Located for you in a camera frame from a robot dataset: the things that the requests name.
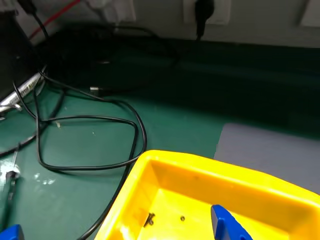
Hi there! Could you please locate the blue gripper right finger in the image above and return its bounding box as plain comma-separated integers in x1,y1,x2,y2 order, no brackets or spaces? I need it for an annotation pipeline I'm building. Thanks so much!
210,204,254,240

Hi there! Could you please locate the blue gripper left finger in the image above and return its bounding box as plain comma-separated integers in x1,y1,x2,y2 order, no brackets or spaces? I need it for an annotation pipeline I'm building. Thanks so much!
0,224,26,240

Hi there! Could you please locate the yellow plastic bin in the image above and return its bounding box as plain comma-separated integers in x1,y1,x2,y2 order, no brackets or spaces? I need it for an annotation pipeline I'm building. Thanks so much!
96,149,320,240

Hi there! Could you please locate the tool in clear plastic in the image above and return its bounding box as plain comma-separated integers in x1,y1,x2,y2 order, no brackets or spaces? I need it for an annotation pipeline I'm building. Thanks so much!
0,149,57,231

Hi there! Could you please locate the small black screw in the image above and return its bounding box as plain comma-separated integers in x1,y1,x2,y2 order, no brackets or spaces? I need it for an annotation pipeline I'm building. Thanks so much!
143,212,156,228

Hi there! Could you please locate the grey mat with ROBO lettering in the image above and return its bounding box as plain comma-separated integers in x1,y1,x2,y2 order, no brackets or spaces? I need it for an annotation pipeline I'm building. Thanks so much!
213,122,320,196

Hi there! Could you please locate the silver labelled metal bar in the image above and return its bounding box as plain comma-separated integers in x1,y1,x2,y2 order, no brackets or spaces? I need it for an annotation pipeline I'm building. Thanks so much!
0,72,43,107

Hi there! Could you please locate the black USB plug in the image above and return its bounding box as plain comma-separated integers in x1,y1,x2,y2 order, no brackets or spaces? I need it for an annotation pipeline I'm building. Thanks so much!
89,85,112,98

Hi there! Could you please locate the black box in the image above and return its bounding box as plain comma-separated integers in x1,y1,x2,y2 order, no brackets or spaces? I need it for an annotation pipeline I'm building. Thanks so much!
0,11,35,101

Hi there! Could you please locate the black power plug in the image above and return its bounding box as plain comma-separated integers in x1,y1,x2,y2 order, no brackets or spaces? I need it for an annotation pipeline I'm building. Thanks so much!
194,0,216,41

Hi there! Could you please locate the white power adapter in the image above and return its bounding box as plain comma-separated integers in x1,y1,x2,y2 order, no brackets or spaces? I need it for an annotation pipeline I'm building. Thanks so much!
86,0,137,23

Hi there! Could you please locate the thin black cable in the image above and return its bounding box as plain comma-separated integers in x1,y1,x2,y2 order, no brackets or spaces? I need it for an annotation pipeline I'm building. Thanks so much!
17,0,51,41
0,133,37,157

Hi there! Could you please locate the black looped cable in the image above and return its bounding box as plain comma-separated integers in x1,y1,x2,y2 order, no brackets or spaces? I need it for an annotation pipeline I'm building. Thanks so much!
34,71,148,173
37,114,141,240

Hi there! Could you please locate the white wall socket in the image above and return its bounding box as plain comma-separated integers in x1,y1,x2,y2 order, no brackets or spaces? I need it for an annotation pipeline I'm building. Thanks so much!
183,0,231,25

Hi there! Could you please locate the red wire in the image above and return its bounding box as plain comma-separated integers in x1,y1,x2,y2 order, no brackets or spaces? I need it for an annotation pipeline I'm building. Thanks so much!
27,0,82,40

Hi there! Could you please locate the white wall plate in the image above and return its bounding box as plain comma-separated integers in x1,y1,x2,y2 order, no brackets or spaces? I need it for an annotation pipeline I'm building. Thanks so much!
297,0,320,28

